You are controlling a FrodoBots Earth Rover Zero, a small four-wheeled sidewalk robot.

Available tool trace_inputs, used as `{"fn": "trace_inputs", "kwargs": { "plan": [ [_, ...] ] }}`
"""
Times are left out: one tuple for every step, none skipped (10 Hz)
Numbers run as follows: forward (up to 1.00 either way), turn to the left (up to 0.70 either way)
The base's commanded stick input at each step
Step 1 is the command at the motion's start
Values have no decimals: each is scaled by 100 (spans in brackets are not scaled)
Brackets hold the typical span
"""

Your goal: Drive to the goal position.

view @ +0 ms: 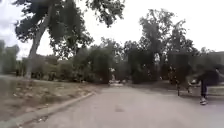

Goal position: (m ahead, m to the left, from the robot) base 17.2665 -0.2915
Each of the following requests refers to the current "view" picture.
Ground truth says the row of trees and bushes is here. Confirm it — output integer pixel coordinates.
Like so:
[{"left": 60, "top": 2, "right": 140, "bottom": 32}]
[{"left": 0, "top": 8, "right": 224, "bottom": 86}]

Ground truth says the grey paved path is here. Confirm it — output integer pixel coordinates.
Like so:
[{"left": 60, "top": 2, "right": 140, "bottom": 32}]
[{"left": 19, "top": 85, "right": 224, "bottom": 128}]

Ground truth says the large tree with pale trunk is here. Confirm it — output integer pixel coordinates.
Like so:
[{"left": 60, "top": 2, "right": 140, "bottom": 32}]
[{"left": 13, "top": 0, "right": 126, "bottom": 81}]

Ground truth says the concrete kerb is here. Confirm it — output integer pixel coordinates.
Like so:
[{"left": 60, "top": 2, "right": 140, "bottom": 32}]
[{"left": 0, "top": 91, "right": 96, "bottom": 128}]

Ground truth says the dry grass ground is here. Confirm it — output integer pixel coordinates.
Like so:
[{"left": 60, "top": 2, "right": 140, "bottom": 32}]
[{"left": 0, "top": 74, "right": 101, "bottom": 123}]

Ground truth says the person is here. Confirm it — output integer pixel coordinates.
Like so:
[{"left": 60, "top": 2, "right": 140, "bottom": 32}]
[{"left": 188, "top": 64, "right": 222, "bottom": 106}]

